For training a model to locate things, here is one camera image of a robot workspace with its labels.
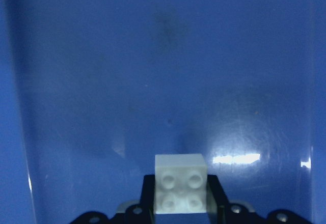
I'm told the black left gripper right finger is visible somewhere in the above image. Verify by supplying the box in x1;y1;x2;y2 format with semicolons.
206;175;229;224

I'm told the white block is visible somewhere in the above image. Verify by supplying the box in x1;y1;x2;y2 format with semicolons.
154;154;208;214

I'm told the blue plastic tray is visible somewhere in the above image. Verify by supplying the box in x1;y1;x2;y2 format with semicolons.
1;0;325;223

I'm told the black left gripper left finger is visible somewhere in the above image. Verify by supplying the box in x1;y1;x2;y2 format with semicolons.
139;175;155;223

